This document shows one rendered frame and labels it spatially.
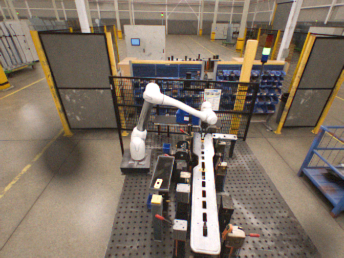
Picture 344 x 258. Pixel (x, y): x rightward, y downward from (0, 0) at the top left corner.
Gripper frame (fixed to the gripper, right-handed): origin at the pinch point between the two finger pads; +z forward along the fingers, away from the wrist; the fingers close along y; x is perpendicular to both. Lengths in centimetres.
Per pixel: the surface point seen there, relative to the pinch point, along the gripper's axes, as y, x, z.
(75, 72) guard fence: -230, 143, -28
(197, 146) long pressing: -5.2, -11.3, 5.9
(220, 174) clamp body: 16.9, -43.9, 12.8
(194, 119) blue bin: -10.1, 32.6, -4.5
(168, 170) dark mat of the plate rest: -29, -69, -10
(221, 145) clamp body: 20.1, -9.4, 3.5
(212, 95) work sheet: 10, 53, -29
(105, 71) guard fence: -176, 151, -29
